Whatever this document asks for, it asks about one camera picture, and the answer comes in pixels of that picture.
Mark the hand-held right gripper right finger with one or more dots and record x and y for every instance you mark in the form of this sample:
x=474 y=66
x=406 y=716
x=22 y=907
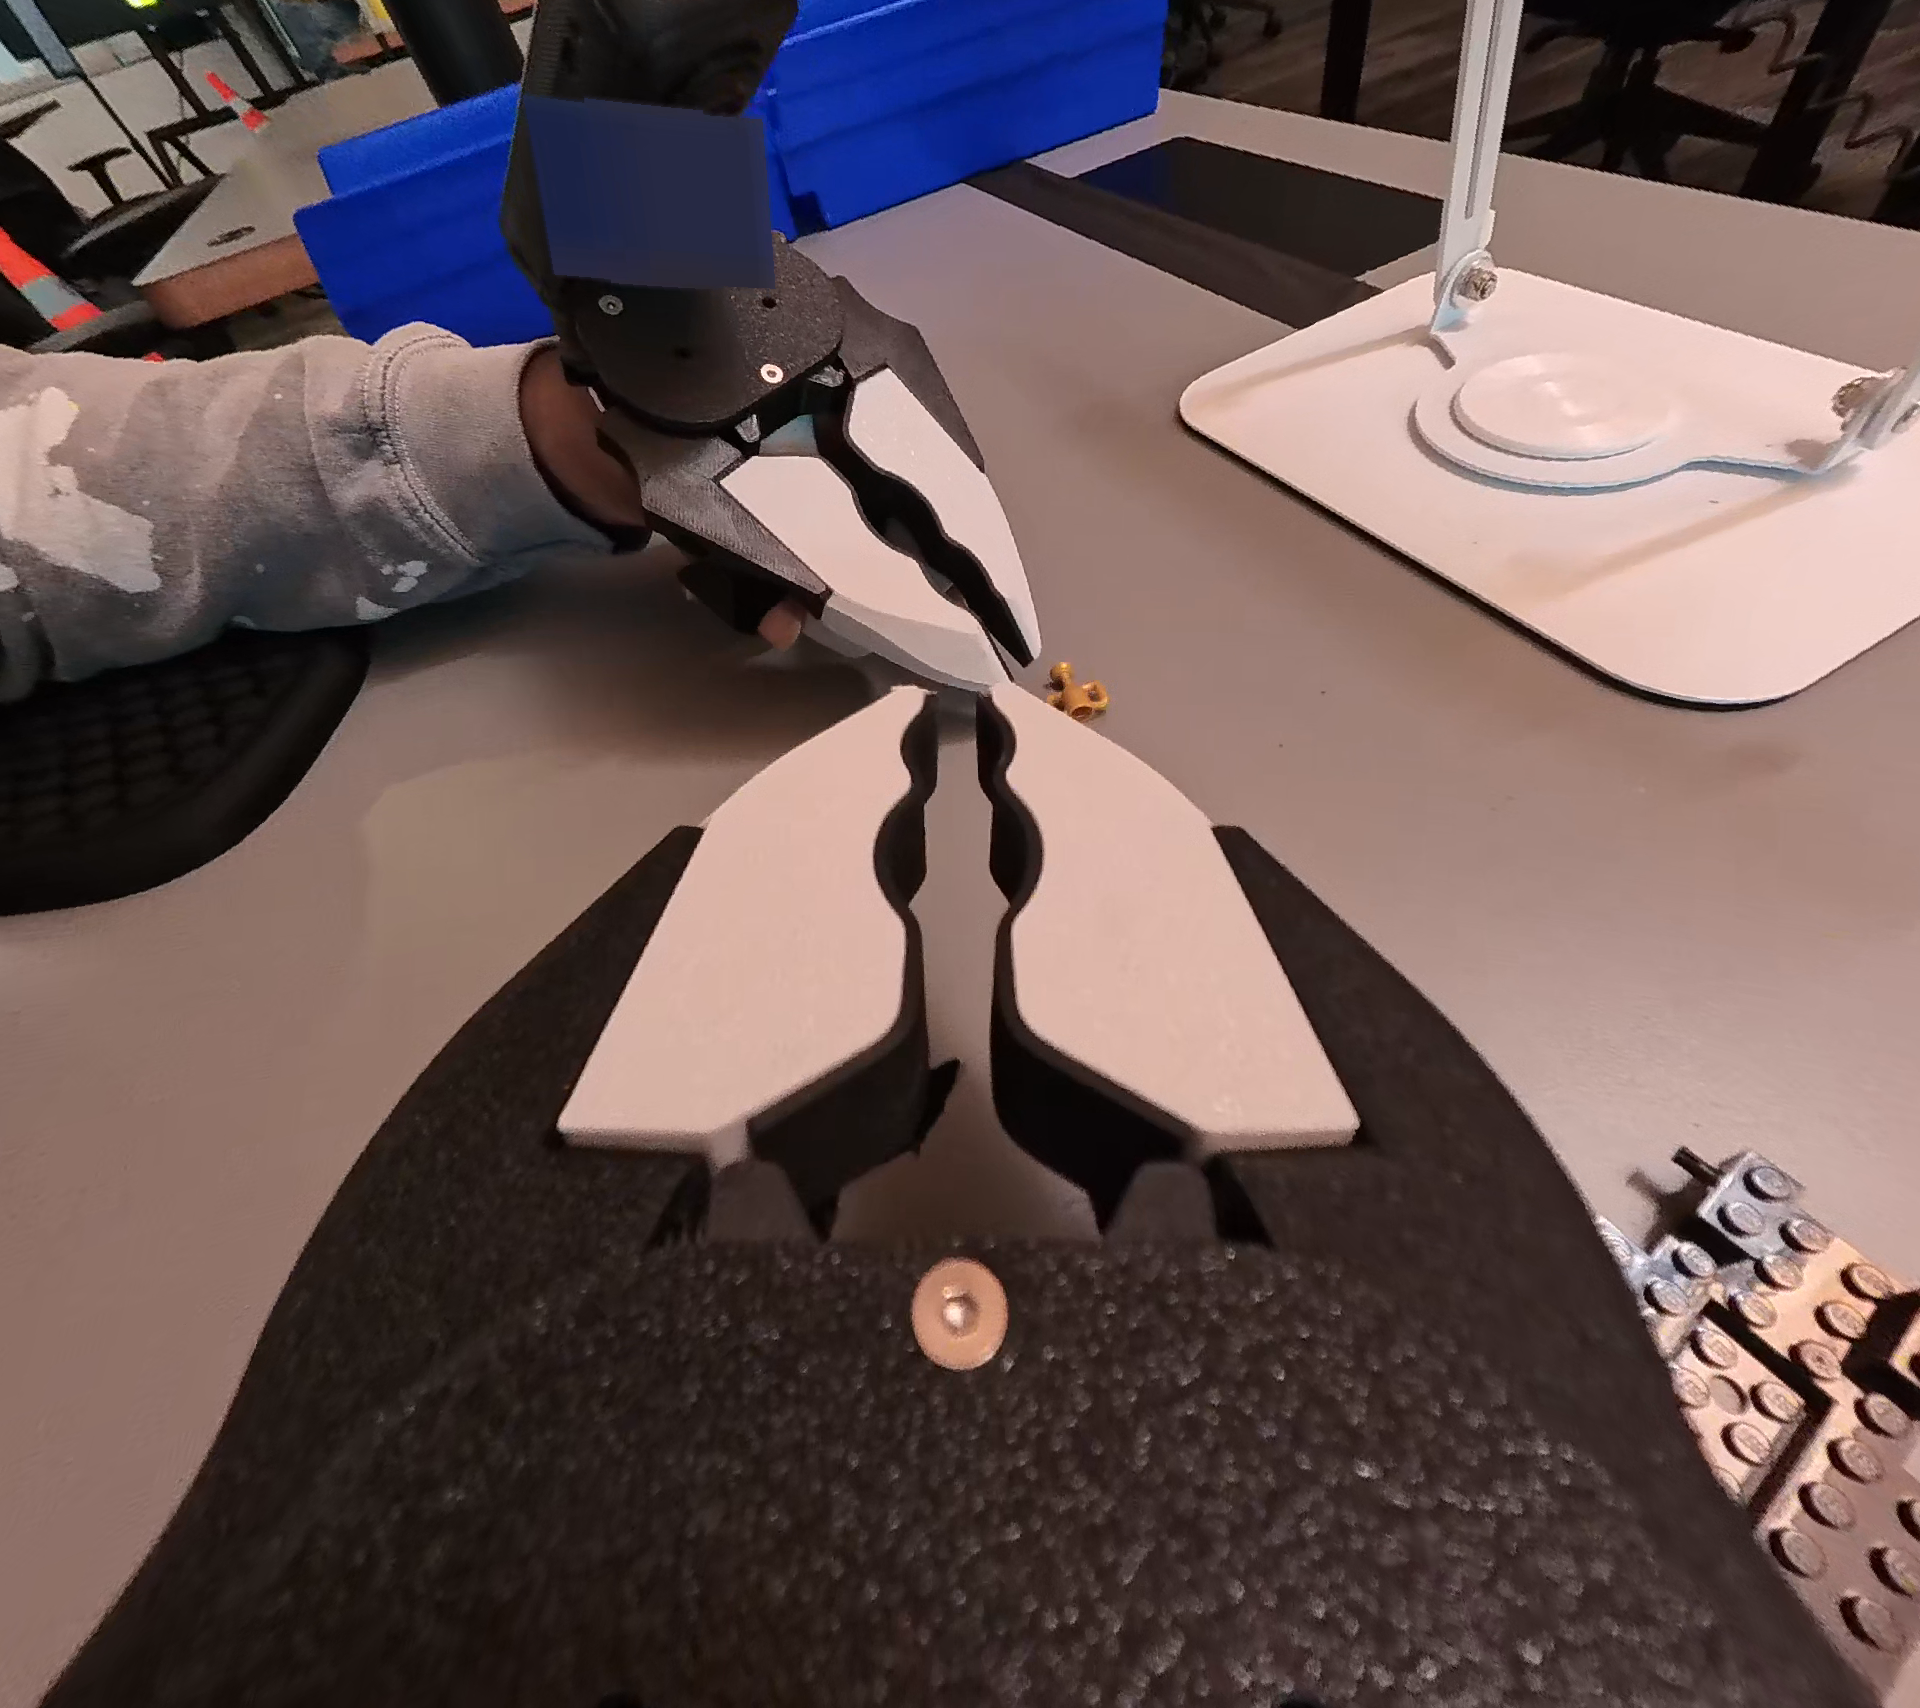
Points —
x=1187 y=991

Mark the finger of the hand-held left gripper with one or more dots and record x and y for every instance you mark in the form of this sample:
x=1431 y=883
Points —
x=945 y=495
x=841 y=555

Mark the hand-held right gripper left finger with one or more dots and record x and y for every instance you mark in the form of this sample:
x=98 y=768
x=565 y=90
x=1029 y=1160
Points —
x=750 y=991

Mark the small gold lego piece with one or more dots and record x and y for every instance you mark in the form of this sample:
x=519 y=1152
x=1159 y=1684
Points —
x=1079 y=690

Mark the dark grey lego plate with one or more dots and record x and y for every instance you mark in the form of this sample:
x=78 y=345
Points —
x=1846 y=1470

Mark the brown topped desk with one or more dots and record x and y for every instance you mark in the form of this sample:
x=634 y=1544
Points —
x=227 y=240

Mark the black round cushion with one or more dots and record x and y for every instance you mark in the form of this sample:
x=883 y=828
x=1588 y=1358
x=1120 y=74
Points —
x=152 y=764

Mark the white book stand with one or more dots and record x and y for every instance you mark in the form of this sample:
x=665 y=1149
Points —
x=1622 y=511

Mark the orange traffic cone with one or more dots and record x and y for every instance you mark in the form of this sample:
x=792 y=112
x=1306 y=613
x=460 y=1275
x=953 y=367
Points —
x=37 y=285

